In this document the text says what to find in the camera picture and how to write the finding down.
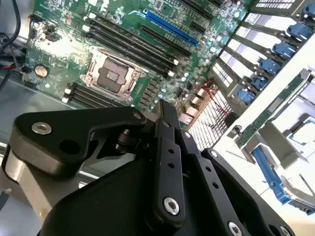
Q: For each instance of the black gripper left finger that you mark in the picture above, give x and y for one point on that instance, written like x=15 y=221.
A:
x=73 y=132

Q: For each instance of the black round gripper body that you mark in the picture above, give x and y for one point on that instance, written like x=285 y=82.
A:
x=110 y=201

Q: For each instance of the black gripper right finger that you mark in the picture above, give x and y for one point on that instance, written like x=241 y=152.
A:
x=221 y=177

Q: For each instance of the green graphics card black shroud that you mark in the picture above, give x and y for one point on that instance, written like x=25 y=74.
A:
x=270 y=108

